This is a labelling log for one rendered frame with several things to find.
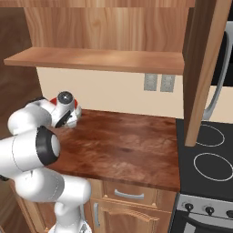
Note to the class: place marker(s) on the black hob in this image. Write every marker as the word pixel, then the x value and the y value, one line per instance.
pixel 209 160

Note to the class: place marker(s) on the grey wall outlet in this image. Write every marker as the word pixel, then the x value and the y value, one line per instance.
pixel 150 82
pixel 167 83

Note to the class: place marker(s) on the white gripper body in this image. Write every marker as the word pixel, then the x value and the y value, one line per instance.
pixel 73 116

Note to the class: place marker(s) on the open wooden wall cabinet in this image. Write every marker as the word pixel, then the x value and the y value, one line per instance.
pixel 100 59

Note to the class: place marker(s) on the wooden wall cabinet door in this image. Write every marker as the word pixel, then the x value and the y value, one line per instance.
pixel 200 66

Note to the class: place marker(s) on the wooden base cupboard door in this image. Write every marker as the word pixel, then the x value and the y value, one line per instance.
pixel 130 218

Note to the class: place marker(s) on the black oven knob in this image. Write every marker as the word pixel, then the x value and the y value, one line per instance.
pixel 209 210
pixel 189 207
pixel 230 214

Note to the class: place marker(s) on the silver oven front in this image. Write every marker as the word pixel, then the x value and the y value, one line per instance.
pixel 200 217

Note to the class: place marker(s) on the tall dark wooden panel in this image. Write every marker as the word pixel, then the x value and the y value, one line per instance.
pixel 16 60

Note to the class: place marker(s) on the wooden drawer front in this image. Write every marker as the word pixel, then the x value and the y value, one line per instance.
pixel 133 186

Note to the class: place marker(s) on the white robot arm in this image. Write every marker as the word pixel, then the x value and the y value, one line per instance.
pixel 33 151

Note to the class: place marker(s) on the red bowl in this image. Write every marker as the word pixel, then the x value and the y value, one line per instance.
pixel 53 101

